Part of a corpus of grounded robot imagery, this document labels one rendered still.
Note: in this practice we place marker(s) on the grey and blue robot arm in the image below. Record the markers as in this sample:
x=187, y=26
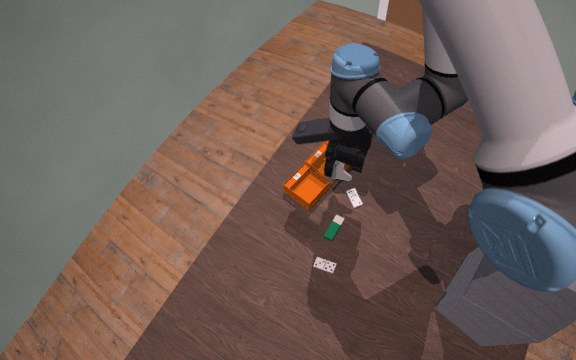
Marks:
x=524, y=219

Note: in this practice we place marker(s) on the orange rack of bins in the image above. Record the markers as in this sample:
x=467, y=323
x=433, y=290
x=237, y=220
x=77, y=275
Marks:
x=307, y=185

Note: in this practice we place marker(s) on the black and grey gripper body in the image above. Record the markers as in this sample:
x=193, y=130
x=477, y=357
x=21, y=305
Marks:
x=350, y=147

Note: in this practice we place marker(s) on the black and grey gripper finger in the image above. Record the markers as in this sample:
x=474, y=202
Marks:
x=337, y=170

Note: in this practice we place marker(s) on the white domino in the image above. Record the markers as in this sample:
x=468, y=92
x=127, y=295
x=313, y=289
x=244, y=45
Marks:
x=354, y=198
x=325, y=265

